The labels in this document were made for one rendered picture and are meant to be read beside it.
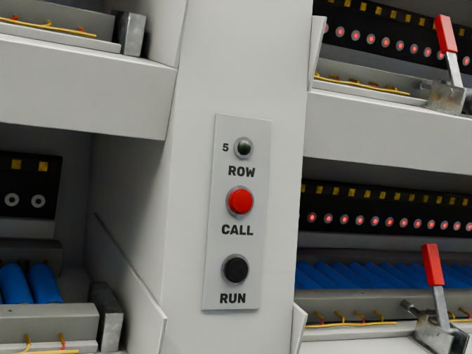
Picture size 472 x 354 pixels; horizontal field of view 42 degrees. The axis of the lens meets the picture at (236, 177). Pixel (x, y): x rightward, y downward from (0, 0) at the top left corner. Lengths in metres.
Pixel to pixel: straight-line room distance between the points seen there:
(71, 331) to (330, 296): 0.22
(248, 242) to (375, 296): 0.19
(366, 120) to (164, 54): 0.15
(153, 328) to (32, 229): 0.18
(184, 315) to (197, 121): 0.12
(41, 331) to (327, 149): 0.23
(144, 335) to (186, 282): 0.04
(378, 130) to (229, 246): 0.15
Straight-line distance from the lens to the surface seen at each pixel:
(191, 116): 0.38
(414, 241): 0.72
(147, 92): 0.37
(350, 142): 0.45
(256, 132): 0.39
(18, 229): 0.53
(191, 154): 0.37
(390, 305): 0.56
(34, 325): 0.41
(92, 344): 0.42
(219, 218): 0.38
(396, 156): 0.48
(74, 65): 0.36
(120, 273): 0.44
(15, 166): 0.51
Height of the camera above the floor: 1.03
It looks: 2 degrees up
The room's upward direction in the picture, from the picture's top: 4 degrees clockwise
